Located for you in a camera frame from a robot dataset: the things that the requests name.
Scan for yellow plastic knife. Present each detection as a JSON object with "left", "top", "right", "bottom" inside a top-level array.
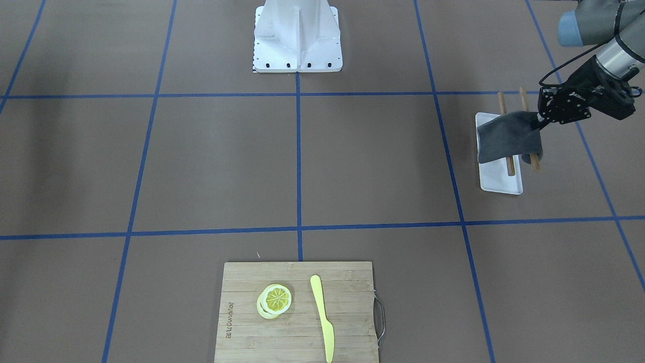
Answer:
[{"left": 309, "top": 274, "right": 336, "bottom": 362}]

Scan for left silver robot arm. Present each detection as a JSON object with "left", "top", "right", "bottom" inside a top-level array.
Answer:
[{"left": 535, "top": 1, "right": 644, "bottom": 129}]

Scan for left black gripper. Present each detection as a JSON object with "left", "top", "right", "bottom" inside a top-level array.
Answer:
[{"left": 536, "top": 55, "right": 607, "bottom": 130}]

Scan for white rectangular tray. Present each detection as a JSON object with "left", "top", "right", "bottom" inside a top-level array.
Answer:
[{"left": 475, "top": 112, "right": 524, "bottom": 195}]

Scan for yellow lemon slices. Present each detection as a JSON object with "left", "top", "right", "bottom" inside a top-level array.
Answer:
[{"left": 256, "top": 283, "right": 292, "bottom": 319}]

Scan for bamboo cutting board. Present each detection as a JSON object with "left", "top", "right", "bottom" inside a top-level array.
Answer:
[{"left": 214, "top": 262, "right": 379, "bottom": 362}]

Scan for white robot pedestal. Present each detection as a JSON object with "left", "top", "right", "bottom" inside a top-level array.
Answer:
[{"left": 252, "top": 1, "right": 343, "bottom": 73}]

